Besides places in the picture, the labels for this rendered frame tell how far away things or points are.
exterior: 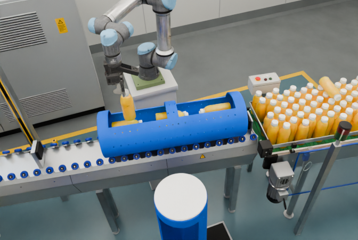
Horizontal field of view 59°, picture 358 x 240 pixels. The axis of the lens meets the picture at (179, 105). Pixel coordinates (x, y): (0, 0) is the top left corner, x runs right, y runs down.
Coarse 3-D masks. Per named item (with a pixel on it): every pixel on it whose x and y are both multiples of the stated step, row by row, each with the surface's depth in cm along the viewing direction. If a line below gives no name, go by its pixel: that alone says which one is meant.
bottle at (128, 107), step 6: (120, 96) 167; (126, 96) 165; (120, 102) 168; (126, 102) 166; (132, 102) 169; (126, 108) 169; (132, 108) 170; (126, 114) 172; (132, 114) 173; (126, 120) 175
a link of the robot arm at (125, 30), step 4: (108, 24) 150; (112, 24) 150; (116, 24) 150; (120, 24) 150; (124, 24) 150; (128, 24) 151; (108, 28) 150; (112, 28) 149; (116, 28) 148; (120, 28) 148; (124, 28) 148; (128, 28) 150; (132, 28) 152; (120, 32) 146; (124, 32) 148; (128, 32) 150; (132, 32) 153; (124, 36) 147; (128, 36) 151; (124, 40) 149
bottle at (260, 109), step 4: (256, 104) 214; (260, 104) 210; (264, 104) 210; (256, 108) 214; (260, 108) 211; (264, 108) 211; (256, 112) 215; (260, 112) 213; (264, 112) 214; (260, 116) 215; (264, 116) 217; (260, 120) 218
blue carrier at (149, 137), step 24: (240, 96) 191; (120, 120) 206; (144, 120) 208; (168, 120) 183; (192, 120) 184; (216, 120) 185; (240, 120) 187; (120, 144) 181; (144, 144) 184; (168, 144) 188
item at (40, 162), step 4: (36, 140) 193; (32, 144) 191; (36, 144) 192; (40, 144) 194; (32, 148) 189; (36, 148) 190; (40, 148) 193; (32, 152) 187; (36, 152) 188; (40, 152) 192; (32, 156) 189; (36, 156) 189; (40, 156) 191; (44, 156) 202; (36, 160) 191; (40, 160) 195; (44, 160) 201; (40, 164) 195; (40, 168) 197
